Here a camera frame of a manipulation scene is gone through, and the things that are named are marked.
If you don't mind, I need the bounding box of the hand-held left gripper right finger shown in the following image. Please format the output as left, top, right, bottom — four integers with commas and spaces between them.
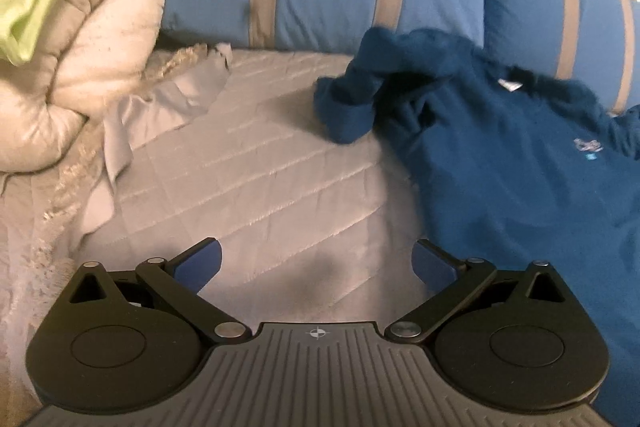
385, 238, 577, 347

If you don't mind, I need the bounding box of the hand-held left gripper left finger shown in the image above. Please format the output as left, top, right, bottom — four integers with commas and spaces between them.
64, 237, 252, 347

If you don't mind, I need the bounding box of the blue sweatshirt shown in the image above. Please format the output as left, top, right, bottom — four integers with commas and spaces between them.
314, 27, 640, 427

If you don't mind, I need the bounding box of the grey quilted bed cover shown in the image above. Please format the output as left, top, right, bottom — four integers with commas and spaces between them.
70, 48, 441, 340

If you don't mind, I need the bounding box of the beige fuzzy blanket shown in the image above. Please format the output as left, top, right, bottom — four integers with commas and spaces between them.
0, 42, 221, 408

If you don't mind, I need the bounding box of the crumpled light grey sheet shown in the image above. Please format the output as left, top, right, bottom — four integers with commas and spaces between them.
80, 43, 235, 235

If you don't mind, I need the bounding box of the white padded duvet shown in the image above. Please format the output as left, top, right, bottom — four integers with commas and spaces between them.
0, 0, 173, 172

